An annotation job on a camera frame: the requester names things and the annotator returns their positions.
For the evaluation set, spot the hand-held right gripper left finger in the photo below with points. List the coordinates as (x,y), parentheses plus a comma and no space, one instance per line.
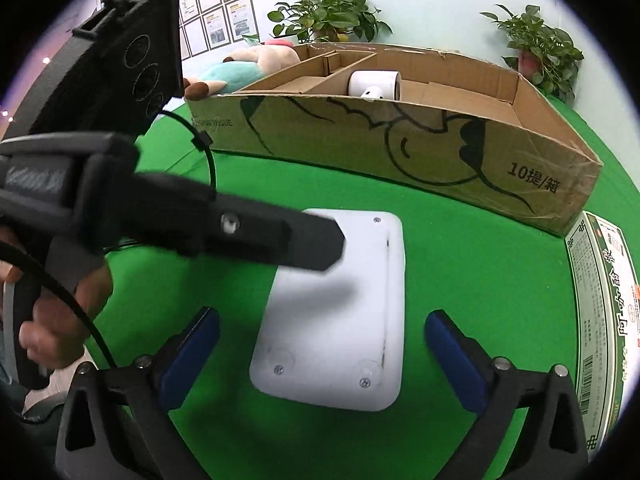
(187,355)

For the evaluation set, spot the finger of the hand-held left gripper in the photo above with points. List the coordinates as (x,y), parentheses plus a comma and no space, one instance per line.
(260,232)

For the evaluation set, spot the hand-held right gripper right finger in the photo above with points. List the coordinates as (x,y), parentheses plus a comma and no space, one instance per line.
(457,360)

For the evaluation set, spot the white plastic device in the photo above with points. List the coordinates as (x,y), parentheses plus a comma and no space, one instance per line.
(350,320)

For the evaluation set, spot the large cardboard box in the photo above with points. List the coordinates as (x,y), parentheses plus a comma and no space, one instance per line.
(350,140)

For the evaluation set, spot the pink pig plush toy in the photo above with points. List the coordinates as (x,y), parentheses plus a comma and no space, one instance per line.
(235,75)

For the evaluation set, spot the long brown cardboard box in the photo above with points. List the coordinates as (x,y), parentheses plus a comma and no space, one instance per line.
(305,84)

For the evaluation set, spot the white hair dryer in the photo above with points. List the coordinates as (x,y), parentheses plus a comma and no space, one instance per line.
(375,82)

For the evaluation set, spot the person's left hand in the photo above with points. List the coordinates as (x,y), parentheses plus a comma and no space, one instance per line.
(65,330)

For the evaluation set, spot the green table cloth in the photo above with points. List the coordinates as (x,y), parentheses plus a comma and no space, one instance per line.
(450,260)

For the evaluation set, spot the green and white medicine box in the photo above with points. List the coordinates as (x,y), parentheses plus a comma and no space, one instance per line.
(605,310)

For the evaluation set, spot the bushy potted green plant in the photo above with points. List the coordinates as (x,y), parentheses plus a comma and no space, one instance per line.
(330,12)

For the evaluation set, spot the green plant in red pot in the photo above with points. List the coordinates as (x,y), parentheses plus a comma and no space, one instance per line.
(540,45)

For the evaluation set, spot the group of framed wall certificates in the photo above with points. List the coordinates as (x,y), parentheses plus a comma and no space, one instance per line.
(225,5)

